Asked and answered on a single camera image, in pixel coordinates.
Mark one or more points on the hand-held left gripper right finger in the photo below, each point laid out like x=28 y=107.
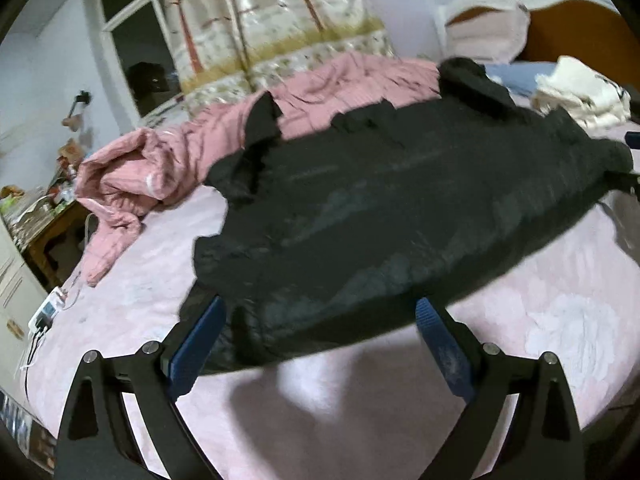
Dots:
x=445 y=350

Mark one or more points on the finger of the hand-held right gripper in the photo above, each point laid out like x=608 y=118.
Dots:
x=625 y=181
x=633 y=139

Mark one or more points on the folded white clothes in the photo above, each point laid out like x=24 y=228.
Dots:
x=580 y=95

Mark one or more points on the blue flowered pillow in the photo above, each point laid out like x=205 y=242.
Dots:
x=520 y=77

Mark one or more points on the desk clutter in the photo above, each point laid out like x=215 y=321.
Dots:
x=30 y=205

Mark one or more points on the white and wooden headboard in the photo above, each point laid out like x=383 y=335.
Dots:
x=575 y=30

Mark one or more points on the pink quilt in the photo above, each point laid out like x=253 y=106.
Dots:
x=200 y=140

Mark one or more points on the white framed window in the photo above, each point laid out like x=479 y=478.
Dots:
x=140 y=55

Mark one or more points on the white cabinet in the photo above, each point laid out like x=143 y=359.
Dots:
x=15 y=300

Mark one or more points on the beige pillow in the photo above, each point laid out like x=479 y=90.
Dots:
x=485 y=35

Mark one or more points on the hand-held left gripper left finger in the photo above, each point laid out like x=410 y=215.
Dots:
x=197 y=350

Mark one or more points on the wooden desk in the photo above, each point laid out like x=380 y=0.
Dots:
x=55 y=230

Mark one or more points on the wall mounted lamp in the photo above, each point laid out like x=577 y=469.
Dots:
x=77 y=107

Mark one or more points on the white power strip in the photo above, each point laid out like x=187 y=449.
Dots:
x=45 y=312

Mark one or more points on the black padded jacket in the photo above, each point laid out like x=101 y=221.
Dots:
x=375 y=210

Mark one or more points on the tree print curtain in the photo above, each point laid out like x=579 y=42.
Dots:
x=260 y=25

